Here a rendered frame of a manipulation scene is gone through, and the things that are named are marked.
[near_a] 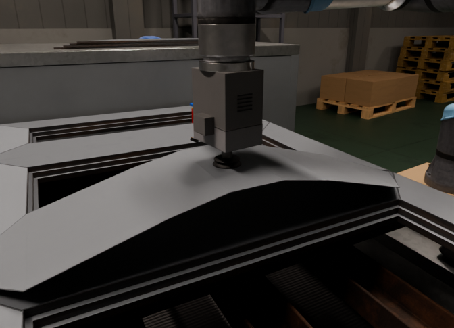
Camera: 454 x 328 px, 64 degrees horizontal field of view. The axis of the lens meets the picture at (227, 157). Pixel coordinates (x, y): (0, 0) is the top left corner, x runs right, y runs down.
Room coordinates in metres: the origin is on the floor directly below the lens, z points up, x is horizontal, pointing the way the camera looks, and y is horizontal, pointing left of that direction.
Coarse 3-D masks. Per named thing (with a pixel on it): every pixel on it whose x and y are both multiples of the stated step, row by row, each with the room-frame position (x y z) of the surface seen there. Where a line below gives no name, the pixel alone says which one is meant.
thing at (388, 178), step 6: (330, 156) 0.70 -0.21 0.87; (348, 162) 0.67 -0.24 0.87; (360, 168) 0.64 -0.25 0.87; (366, 168) 0.65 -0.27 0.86; (372, 168) 0.67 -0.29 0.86; (372, 174) 0.60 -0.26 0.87; (378, 174) 0.62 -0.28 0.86; (384, 174) 0.63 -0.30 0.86; (384, 180) 0.58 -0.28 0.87; (390, 180) 0.59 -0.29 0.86
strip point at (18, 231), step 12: (24, 216) 0.45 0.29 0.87; (12, 228) 0.42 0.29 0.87; (24, 228) 0.42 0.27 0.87; (0, 240) 0.40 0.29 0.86; (12, 240) 0.39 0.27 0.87; (24, 240) 0.39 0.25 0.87; (0, 252) 0.37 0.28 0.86; (12, 252) 0.37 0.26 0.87; (24, 252) 0.36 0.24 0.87; (0, 264) 0.35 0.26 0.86; (12, 264) 0.34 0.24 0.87; (24, 264) 0.34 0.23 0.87; (0, 276) 0.33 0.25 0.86; (12, 276) 0.32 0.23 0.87; (24, 276) 0.32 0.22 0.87; (0, 288) 0.31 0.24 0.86; (12, 288) 0.30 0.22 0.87; (24, 288) 0.30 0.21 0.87
